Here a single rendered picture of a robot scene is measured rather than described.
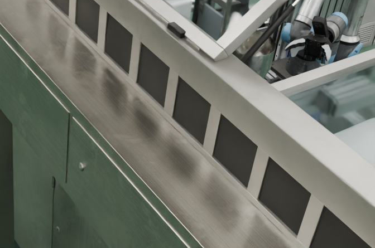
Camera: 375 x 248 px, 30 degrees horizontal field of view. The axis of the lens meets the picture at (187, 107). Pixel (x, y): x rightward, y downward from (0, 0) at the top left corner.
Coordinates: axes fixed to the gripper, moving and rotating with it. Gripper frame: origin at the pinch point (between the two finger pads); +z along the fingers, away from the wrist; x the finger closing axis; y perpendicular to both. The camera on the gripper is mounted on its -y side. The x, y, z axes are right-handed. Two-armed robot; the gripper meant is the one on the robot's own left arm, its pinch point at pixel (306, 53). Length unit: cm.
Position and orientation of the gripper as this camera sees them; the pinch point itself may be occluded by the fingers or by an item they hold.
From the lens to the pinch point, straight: 240.2
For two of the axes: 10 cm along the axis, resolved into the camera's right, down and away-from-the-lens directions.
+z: -4.9, 4.7, -7.4
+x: -8.7, -2.8, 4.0
